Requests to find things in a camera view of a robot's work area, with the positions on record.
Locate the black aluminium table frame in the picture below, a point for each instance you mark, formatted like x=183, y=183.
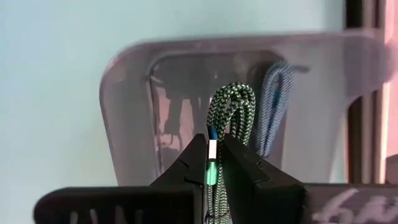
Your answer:
x=362, y=12

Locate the clear plastic bin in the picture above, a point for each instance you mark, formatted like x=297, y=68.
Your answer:
x=130, y=124

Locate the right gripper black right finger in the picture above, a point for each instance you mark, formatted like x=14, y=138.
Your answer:
x=280, y=202

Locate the teal table mat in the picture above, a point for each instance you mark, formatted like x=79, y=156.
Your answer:
x=46, y=93

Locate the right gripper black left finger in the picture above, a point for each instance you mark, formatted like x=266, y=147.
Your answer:
x=124, y=205

